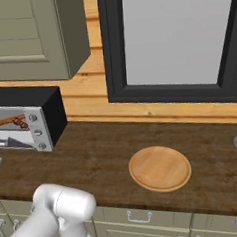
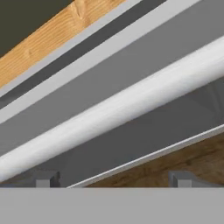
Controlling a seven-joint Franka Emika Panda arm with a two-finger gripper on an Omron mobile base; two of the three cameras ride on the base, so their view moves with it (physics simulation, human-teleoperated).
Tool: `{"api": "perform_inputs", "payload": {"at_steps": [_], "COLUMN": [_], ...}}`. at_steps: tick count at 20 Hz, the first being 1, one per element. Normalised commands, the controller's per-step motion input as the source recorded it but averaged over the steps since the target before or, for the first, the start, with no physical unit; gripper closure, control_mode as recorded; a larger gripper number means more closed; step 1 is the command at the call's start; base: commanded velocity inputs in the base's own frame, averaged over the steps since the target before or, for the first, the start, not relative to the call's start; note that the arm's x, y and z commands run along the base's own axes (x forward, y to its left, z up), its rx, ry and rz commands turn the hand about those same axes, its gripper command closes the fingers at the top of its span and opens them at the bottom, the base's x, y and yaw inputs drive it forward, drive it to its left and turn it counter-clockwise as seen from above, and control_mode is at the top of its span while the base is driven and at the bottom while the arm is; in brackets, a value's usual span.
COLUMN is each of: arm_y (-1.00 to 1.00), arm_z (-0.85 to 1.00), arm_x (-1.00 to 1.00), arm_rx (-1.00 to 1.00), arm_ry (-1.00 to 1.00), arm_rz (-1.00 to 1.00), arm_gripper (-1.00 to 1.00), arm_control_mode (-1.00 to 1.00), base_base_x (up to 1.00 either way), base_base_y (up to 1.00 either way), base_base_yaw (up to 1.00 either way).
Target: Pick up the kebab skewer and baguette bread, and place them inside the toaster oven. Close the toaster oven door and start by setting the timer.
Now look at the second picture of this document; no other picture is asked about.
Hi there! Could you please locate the white bar handle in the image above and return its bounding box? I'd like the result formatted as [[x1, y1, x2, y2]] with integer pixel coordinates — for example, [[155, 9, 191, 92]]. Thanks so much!
[[0, 35, 224, 183]]

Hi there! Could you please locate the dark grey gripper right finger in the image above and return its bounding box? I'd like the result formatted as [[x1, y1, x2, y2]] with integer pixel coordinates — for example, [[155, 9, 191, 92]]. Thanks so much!
[[168, 171, 224, 188]]

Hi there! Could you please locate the grey drawer front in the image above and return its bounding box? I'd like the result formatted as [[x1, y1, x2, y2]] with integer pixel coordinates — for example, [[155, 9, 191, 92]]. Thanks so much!
[[0, 0, 224, 188]]

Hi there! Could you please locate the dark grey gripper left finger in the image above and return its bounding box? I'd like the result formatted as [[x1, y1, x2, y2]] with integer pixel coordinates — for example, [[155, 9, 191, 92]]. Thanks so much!
[[0, 171, 61, 188]]

